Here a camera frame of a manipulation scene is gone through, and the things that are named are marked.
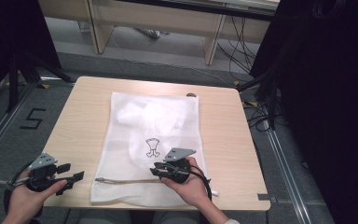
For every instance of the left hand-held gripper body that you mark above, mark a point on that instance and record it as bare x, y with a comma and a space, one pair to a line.
42, 161

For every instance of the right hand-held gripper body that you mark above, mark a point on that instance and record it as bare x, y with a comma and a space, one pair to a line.
178, 169

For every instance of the white mesh laundry bag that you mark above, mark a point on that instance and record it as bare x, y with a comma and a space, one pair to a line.
121, 149

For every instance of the person's right hand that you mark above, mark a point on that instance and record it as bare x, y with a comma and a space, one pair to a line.
189, 189

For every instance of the person's left hand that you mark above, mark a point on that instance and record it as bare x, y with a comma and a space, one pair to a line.
28, 199

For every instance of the white garment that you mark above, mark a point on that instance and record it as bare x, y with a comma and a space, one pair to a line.
155, 118

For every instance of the person's grey trousers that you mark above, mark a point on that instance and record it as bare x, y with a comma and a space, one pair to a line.
105, 217

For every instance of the dark round table grommet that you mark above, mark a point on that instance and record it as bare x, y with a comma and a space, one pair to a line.
191, 95

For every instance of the black tripod stand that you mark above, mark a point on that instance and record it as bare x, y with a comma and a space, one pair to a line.
15, 77
267, 90

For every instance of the grey power strip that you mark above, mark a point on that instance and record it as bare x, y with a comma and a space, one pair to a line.
149, 32

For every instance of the black curtain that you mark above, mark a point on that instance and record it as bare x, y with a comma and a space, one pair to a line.
9, 31
329, 93

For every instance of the beige wooden desk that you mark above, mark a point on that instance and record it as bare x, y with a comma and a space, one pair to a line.
155, 18

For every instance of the aluminium floor rail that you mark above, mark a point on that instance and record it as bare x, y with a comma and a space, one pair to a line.
6, 124
287, 174

